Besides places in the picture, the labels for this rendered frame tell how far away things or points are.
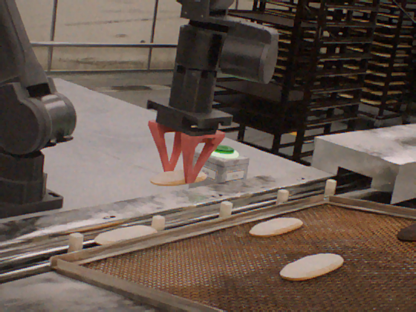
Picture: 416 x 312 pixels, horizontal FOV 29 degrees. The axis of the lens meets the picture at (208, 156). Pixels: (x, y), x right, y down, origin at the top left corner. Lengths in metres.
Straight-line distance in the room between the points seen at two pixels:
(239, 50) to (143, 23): 6.12
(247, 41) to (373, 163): 0.50
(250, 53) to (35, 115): 0.31
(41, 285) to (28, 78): 0.41
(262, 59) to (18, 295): 0.42
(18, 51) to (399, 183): 0.68
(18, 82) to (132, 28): 5.91
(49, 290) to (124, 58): 6.28
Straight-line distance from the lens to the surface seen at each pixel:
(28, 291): 0.78
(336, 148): 1.45
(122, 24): 6.93
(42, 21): 6.40
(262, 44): 0.99
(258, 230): 0.97
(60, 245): 0.99
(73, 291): 0.77
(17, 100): 1.11
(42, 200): 1.18
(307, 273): 0.81
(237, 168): 1.32
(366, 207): 1.16
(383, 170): 1.41
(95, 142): 1.59
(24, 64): 1.13
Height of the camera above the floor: 1.23
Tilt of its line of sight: 15 degrees down
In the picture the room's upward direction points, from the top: 9 degrees clockwise
